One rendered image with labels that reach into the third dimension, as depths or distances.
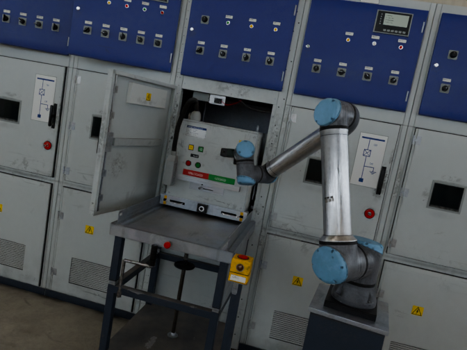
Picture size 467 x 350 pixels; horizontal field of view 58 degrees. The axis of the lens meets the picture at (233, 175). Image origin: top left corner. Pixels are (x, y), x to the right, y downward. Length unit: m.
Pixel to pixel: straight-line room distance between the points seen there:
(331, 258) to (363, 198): 0.93
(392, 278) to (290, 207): 0.72
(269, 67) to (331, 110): 0.90
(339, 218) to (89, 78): 1.88
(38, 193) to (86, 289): 0.73
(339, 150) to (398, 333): 1.42
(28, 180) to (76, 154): 0.42
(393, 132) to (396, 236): 0.60
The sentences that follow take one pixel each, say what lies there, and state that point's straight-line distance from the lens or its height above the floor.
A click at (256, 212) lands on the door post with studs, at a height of 0.90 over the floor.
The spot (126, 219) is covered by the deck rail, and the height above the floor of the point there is 0.85.
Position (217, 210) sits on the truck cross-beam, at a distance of 2.51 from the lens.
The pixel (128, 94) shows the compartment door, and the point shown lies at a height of 1.47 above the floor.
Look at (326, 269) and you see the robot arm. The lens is 1.73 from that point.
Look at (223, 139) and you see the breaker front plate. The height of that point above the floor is 1.32.
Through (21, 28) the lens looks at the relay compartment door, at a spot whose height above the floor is 1.77.
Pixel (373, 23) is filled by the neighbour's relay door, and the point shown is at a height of 2.09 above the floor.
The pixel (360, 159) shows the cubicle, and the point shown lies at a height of 1.35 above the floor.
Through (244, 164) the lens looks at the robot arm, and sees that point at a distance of 2.09.
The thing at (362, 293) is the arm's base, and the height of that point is 0.84.
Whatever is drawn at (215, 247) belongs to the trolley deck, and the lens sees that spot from 2.02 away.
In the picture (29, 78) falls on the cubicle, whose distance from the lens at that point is 3.18.
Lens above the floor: 1.47
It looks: 8 degrees down
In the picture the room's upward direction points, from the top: 10 degrees clockwise
